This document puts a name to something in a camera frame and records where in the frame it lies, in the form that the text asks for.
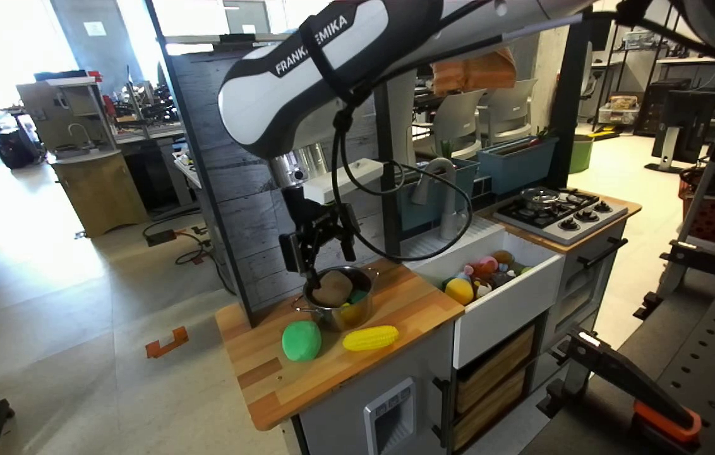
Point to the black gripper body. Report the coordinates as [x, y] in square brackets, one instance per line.
[320, 228]

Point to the brown potato toy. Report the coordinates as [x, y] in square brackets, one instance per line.
[331, 286]

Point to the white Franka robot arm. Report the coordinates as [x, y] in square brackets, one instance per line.
[307, 73]

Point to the small silver pot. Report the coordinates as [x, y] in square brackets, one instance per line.
[341, 317]

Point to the small lidded steel pot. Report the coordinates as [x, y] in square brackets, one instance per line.
[541, 202]

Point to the small green toy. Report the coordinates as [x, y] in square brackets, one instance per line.
[359, 296]

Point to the green round toy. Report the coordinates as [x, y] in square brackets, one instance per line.
[301, 342]

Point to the yellow oblong toy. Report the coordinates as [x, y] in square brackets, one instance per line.
[370, 339]

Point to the dark grey wood panel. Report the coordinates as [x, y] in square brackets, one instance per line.
[230, 212]

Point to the small blue planter box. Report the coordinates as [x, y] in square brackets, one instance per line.
[421, 203]

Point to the wooden toy kitchen unit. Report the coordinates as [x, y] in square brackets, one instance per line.
[289, 384]

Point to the yellow ball toy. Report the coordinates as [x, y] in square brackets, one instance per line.
[459, 293]

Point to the orange red plush toy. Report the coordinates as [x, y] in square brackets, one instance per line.
[483, 267]

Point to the white sink basin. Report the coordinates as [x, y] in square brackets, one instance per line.
[509, 313]

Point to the white chair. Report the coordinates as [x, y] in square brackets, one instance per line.
[459, 122]
[509, 109]

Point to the large blue planter box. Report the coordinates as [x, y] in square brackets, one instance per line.
[517, 167]

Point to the orange towel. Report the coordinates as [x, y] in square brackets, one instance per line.
[474, 73]

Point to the beige covered cabinet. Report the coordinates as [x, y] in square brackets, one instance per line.
[94, 179]

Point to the grey toy stove top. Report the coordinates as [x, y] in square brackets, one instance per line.
[580, 222]

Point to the green bin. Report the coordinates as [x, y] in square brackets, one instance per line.
[580, 156]

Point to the black stand with orange clamp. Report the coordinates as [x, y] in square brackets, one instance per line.
[624, 380]

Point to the black bin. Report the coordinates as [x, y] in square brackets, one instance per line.
[15, 147]

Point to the orange bracket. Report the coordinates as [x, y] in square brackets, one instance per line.
[168, 342]

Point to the black metal frame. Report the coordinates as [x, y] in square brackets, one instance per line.
[564, 127]

